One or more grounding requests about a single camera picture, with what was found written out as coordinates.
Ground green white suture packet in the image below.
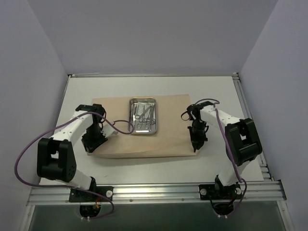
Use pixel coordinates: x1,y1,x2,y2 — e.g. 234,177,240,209
134,103,147,116

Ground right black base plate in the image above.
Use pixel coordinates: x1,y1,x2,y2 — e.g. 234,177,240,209
198,183,243,201

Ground front aluminium rail frame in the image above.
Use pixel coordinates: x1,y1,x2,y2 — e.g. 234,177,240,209
27,181,286,205

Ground steel needle holder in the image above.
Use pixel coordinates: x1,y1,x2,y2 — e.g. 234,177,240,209
135,108,149,125

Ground stainless steel instrument tray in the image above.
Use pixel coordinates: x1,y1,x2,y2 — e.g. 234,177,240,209
129,97,158,135

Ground right thin black cable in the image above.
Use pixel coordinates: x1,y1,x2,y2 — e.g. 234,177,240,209
180,105,210,133

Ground back aluminium rail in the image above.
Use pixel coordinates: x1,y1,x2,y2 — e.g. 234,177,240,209
68,73,239,78

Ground beige surgical wrap cloth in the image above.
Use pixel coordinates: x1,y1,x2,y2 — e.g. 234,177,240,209
91,94,198,158

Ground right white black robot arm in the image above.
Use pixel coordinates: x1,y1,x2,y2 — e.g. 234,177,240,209
186,101,263,199

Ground steel surgical scissors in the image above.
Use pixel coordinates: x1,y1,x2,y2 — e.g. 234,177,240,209
135,103,151,119

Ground steel forceps clamp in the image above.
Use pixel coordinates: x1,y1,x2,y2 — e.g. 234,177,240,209
146,104,154,125

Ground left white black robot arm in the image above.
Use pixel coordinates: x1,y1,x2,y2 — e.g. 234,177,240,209
37,104,107,202

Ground right aluminium side rail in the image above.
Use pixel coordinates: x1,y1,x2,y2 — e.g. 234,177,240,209
232,73,275,181

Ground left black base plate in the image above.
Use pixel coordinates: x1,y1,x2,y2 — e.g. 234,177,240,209
68,186,114,203

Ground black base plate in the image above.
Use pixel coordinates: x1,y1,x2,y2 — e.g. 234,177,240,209
68,186,114,203
198,183,243,201

